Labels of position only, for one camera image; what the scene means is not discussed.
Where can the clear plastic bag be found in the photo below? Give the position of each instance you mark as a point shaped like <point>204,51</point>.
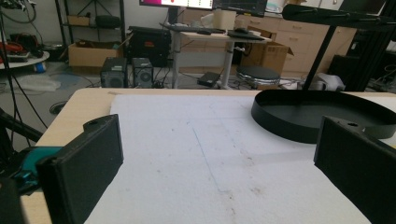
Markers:
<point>37,83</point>

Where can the open cardboard box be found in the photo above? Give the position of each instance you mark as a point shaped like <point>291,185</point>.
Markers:
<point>267,57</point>

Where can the blue tape roll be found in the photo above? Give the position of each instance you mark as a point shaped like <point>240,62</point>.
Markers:
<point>39,67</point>

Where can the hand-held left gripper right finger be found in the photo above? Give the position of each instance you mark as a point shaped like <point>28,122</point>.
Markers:
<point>358,161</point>

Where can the white cloth bundle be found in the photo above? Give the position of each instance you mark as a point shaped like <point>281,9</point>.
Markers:
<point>330,82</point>

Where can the black round tray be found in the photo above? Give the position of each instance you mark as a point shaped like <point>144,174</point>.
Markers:
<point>299,119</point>

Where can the black metal frame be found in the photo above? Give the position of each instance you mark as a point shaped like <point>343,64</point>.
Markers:
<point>370,59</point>

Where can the monitor with dark screen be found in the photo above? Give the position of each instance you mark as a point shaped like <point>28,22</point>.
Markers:
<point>239,6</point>

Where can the black bag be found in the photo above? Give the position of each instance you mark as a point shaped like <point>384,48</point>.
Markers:
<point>107,21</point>

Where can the flat black box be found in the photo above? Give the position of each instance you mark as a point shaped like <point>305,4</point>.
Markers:
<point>208,79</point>

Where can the black computer mouse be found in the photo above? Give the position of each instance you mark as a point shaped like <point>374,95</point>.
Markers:
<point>241,30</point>

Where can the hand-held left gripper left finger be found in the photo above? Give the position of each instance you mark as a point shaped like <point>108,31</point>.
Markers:
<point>84,168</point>

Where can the black keyboard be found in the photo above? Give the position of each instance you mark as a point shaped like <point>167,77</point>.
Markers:
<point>193,29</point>

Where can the black tripod stand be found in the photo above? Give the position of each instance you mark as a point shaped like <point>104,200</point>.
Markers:
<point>12,124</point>

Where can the black round floor disc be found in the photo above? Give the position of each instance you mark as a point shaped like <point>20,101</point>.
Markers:
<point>57,108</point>

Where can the monitor with pink screen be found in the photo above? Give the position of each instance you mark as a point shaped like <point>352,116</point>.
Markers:
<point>177,3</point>

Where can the black mouse pad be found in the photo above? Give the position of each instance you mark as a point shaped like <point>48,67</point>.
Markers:
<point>246,35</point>

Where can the teal plastic clamp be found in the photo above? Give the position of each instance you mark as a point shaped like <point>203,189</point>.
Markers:
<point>29,165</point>

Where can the small cardboard box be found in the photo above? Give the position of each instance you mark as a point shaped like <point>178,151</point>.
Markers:
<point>78,20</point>

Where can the round white table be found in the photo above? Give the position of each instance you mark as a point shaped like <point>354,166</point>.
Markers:
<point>25,61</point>

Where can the black metal shelf rack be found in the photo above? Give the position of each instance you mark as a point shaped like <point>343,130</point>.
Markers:
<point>122,18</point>

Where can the beige paper roll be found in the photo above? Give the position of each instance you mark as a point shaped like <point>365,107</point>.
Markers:
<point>224,19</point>

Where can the large black equipment case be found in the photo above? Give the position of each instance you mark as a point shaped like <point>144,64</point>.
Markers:
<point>149,46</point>

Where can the low wide cardboard box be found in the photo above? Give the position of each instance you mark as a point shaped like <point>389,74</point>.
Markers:
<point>90,56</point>

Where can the wooden drawer cabinet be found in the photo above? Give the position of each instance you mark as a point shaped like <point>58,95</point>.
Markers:
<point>299,40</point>

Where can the white office desk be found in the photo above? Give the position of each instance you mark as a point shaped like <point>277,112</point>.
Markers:
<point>202,37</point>

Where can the white foam mat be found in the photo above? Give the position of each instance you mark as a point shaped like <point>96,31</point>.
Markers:
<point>202,161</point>

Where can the black round stool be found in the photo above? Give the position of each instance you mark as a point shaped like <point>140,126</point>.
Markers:
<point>258,74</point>

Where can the small black computer tower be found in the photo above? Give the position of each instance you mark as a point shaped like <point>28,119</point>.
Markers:
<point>142,74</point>
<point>114,73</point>

